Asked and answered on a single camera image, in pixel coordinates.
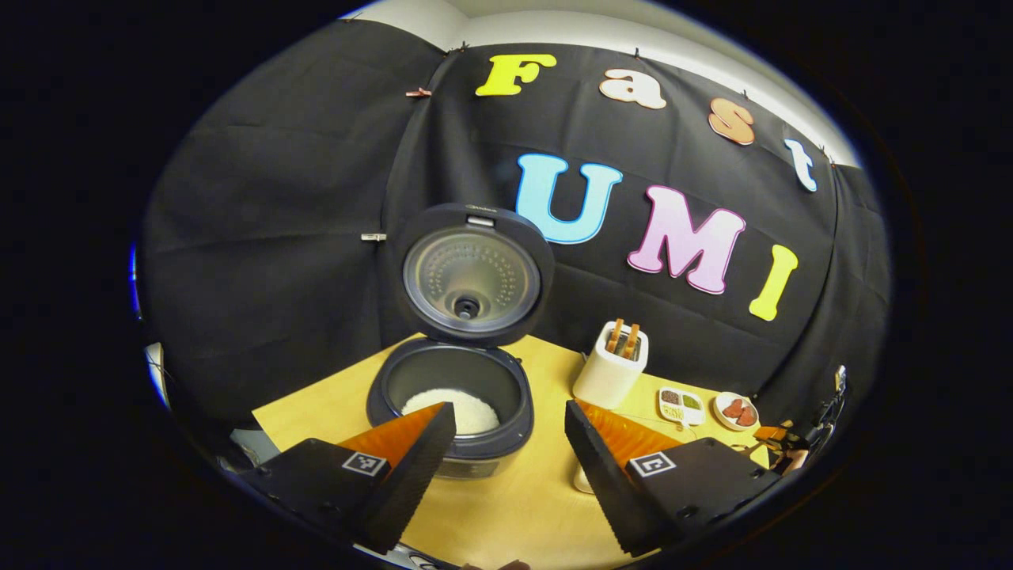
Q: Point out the small white round plate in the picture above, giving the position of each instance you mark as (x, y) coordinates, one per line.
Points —
(718, 416)

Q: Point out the brown toast slice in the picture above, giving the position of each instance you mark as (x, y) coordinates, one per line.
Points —
(631, 340)
(615, 336)

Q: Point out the dark blue rice cooker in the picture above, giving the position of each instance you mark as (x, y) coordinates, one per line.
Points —
(475, 277)

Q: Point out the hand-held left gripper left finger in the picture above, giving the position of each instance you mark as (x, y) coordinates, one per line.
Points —
(411, 483)

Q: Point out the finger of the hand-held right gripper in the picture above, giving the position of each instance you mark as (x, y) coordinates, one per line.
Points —
(772, 435)

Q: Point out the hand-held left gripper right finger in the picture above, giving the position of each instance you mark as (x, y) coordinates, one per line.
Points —
(609, 483)

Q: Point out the white toaster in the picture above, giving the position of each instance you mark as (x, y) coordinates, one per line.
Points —
(605, 380)

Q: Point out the red meat slice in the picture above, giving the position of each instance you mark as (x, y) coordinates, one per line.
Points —
(746, 416)
(733, 408)

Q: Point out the black backdrop cloth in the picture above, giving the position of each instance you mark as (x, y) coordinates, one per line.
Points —
(261, 237)

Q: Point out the white divided bean dish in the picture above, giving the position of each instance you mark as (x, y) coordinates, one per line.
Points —
(682, 414)

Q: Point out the red cloth clip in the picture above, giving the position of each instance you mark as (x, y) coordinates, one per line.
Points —
(419, 92)

